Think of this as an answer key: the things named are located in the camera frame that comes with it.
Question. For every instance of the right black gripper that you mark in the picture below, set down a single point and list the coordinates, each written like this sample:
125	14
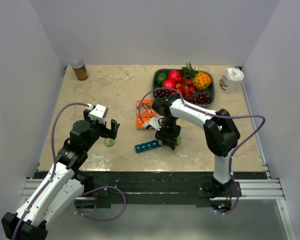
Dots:
162	135

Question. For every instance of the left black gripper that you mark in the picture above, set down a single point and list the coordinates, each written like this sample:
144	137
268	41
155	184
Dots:
107	132

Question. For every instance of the green black pill bottle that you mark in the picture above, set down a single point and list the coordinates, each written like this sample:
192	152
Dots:
178	141

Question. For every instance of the teal weekly pill organizer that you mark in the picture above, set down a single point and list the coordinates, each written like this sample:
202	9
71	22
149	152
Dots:
150	145

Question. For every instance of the green bottle cap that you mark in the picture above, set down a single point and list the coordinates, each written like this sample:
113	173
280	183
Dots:
109	142

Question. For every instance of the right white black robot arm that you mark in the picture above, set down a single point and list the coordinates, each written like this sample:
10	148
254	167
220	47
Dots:
220	131

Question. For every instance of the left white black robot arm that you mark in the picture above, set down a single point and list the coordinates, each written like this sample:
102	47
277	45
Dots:
64	181

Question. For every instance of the orange cardboard box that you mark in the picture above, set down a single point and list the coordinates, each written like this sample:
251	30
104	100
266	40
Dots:
144	112

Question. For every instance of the tin can with fruit label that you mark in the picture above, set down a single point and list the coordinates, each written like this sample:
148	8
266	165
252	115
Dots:
80	69

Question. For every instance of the purple grape bunch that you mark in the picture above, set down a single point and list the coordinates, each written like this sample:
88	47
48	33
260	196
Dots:
199	98

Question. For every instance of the lower red apple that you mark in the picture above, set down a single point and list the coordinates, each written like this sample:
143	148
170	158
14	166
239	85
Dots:
170	85

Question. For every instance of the red apple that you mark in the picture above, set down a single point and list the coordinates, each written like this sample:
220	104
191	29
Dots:
170	85
173	75

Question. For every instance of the gray fruit tray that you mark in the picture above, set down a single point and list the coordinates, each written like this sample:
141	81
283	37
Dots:
210	90

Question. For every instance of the green lime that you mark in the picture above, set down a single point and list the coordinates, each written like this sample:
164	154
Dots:
160	78

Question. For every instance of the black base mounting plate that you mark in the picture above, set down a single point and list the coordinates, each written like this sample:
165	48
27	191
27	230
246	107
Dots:
153	188

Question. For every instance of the upper red apple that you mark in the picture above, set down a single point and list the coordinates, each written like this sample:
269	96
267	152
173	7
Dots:
173	75

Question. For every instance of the toy pineapple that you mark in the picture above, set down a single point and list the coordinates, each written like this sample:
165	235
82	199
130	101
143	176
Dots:
199	79

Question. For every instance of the white paper towel roll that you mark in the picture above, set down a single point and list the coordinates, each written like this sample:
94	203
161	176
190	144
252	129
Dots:
231	80

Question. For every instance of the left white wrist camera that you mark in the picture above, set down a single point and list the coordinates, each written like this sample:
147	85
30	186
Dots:
97	113

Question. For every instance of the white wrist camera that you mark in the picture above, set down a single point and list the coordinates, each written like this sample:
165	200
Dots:
97	113
153	123

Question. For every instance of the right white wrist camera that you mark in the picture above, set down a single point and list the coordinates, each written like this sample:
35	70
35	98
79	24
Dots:
153	123

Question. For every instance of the aluminium frame rail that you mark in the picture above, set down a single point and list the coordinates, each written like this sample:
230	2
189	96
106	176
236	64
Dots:
268	189

